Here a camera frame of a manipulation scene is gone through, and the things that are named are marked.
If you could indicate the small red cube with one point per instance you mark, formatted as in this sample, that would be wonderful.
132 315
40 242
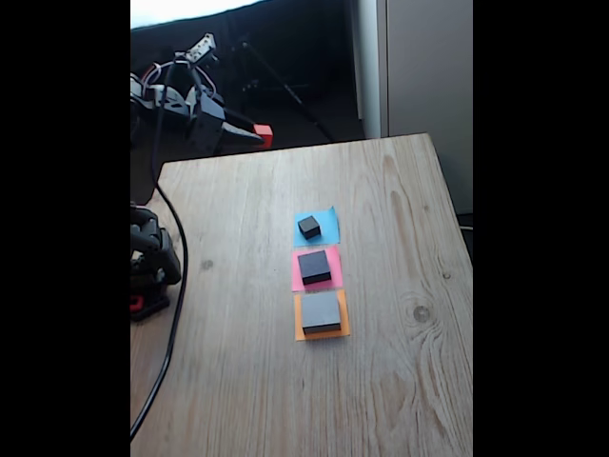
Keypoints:
264 134

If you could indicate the small black cube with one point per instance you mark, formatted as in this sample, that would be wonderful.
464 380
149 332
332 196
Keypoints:
309 227

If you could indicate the medium black cube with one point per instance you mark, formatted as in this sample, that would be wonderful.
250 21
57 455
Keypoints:
314 264

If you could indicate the black tripod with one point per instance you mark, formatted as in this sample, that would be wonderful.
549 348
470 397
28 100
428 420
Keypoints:
285 90

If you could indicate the black light stand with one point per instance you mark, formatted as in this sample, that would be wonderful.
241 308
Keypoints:
147 52

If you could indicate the bright white light panel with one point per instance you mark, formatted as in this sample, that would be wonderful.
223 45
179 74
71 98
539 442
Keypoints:
181 9

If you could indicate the blue paper sheet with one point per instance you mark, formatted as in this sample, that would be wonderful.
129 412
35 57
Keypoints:
330 227

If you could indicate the pink paper sheet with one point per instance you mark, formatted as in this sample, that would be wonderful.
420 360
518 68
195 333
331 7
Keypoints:
335 271

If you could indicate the large grey cube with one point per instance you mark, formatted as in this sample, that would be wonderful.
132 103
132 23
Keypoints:
320 309

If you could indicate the red table clamp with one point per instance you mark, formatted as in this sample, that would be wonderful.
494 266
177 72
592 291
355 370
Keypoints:
136 304

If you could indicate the white cabinet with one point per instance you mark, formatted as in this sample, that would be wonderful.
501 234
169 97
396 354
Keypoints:
428 71

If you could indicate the orange paper sheet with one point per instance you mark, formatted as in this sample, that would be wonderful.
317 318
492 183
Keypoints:
345 323

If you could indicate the small gripper camera board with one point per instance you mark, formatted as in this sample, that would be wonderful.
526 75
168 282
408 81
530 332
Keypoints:
201 47

